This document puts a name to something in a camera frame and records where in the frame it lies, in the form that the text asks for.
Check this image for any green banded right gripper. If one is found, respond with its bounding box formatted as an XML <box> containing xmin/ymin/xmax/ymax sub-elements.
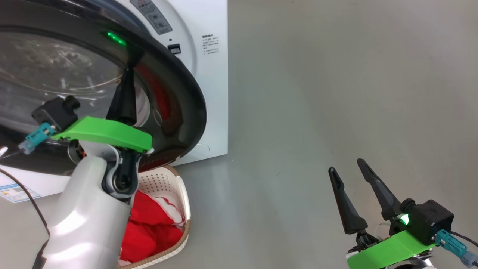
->
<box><xmin>328</xmin><ymin>158</ymin><xmax>437</xmax><ymax>269</ymax></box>

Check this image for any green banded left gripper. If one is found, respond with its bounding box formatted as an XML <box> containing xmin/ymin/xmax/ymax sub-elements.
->
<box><xmin>50</xmin><ymin>67</ymin><xmax>153</xmax><ymax>153</ymax></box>

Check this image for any black round glass washer door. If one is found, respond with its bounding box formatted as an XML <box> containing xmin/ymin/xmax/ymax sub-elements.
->
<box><xmin>0</xmin><ymin>0</ymin><xmax>207</xmax><ymax>176</ymax></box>

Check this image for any red cloth garment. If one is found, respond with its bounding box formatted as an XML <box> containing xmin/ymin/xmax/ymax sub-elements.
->
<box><xmin>120</xmin><ymin>219</ymin><xmax>183</xmax><ymax>263</ymax></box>

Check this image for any white front-load washing machine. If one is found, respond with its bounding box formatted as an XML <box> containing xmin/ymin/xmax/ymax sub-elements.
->
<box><xmin>0</xmin><ymin>0</ymin><xmax>229</xmax><ymax>198</ymax></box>

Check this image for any cream laundry basket brown rim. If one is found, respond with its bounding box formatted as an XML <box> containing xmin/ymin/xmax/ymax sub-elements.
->
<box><xmin>118</xmin><ymin>166</ymin><xmax>192</xmax><ymax>269</ymax></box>

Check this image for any grey warning sticker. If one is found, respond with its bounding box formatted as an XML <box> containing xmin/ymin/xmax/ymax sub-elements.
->
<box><xmin>130</xmin><ymin>0</ymin><xmax>173</xmax><ymax>35</ymax></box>

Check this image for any round drain filter cover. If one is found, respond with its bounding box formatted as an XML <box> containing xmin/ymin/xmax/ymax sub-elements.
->
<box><xmin>194</xmin><ymin>143</ymin><xmax>212</xmax><ymax>158</ymax></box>

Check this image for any blue white energy label sticker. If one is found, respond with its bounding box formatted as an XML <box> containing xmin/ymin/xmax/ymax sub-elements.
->
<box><xmin>0</xmin><ymin>183</ymin><xmax>41</xmax><ymax>203</ymax></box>

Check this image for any teal right camera cable connector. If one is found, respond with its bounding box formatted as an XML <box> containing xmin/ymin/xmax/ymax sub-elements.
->
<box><xmin>435</xmin><ymin>229</ymin><xmax>478</xmax><ymax>266</ymax></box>

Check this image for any teal camera cable connector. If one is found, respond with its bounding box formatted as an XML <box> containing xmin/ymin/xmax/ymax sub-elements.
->
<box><xmin>19</xmin><ymin>123</ymin><xmax>56</xmax><ymax>155</ymax></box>
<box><xmin>435</xmin><ymin>229</ymin><xmax>478</xmax><ymax>266</ymax></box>

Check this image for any teal left camera cable connector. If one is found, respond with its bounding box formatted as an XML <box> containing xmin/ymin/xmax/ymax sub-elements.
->
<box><xmin>19</xmin><ymin>123</ymin><xmax>56</xmax><ymax>155</ymax></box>

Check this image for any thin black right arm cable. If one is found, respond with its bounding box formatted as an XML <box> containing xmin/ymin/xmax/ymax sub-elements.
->
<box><xmin>450</xmin><ymin>231</ymin><xmax>478</xmax><ymax>248</ymax></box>

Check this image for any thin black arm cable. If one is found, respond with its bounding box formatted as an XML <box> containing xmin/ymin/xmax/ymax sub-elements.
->
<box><xmin>0</xmin><ymin>168</ymin><xmax>51</xmax><ymax>269</ymax></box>
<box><xmin>450</xmin><ymin>231</ymin><xmax>478</xmax><ymax>248</ymax></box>

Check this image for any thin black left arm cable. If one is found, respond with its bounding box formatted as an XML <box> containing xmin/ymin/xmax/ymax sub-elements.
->
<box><xmin>0</xmin><ymin>168</ymin><xmax>51</xmax><ymax>269</ymax></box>

